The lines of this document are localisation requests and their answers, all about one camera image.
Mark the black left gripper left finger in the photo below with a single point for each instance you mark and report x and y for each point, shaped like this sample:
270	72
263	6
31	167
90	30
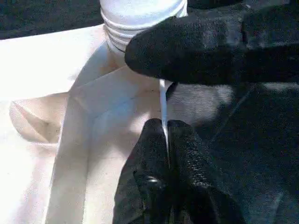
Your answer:
142	177

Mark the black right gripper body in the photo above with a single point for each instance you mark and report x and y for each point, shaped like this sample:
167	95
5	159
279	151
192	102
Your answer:
273	44

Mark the white plastic table top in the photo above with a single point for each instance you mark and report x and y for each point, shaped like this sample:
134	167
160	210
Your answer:
46	70

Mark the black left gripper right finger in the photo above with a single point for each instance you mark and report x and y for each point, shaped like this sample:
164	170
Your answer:
194	182

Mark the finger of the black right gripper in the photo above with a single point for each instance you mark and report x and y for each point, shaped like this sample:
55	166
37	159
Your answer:
187	51

